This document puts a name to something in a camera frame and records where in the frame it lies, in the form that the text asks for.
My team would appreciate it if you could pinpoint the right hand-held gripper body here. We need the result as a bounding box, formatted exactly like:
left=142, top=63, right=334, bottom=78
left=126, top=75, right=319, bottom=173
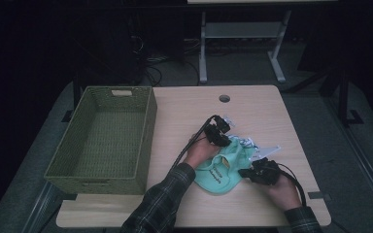
left=251, top=145, right=282, bottom=186

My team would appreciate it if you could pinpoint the green woven basket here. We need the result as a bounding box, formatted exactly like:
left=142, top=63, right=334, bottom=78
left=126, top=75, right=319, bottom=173
left=44, top=85, right=158, bottom=196

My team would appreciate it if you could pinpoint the teal garment with striped trim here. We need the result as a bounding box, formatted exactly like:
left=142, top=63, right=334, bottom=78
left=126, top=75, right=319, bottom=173
left=193, top=135, right=260, bottom=195

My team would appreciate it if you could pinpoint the right hand-held gripper cable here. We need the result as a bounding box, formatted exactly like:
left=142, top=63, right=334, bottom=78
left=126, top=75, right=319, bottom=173
left=277, top=162, right=307, bottom=208

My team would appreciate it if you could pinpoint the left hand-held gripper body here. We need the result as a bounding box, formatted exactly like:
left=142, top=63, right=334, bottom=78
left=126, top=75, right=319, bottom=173
left=204, top=115, right=236, bottom=148

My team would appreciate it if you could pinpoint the person's right hand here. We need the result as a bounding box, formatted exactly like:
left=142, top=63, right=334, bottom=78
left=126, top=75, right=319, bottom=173
left=264, top=174, right=303, bottom=212

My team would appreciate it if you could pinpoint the person's left hand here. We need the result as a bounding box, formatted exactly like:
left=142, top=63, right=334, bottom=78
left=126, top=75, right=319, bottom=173
left=183, top=133, right=221, bottom=170

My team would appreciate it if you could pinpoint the grey tape strip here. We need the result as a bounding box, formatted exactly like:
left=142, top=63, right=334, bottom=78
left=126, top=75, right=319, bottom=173
left=307, top=191, right=332, bottom=200

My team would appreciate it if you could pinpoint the grey metal stand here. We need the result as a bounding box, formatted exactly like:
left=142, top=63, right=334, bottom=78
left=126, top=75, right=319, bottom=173
left=198, top=9, right=292, bottom=84

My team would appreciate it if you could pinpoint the metal floor rail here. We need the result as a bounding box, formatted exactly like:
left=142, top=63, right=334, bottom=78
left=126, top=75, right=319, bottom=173
left=21, top=181, right=63, bottom=233
left=322, top=95, right=373, bottom=225

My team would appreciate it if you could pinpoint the black frame post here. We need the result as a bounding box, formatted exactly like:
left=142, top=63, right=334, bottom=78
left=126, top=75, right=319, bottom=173
left=60, top=71, right=82, bottom=123
left=337, top=68, right=364, bottom=128

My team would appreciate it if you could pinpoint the bundle of floor cables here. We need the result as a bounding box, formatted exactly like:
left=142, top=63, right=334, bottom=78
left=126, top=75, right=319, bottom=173
left=128, top=33, right=202, bottom=87

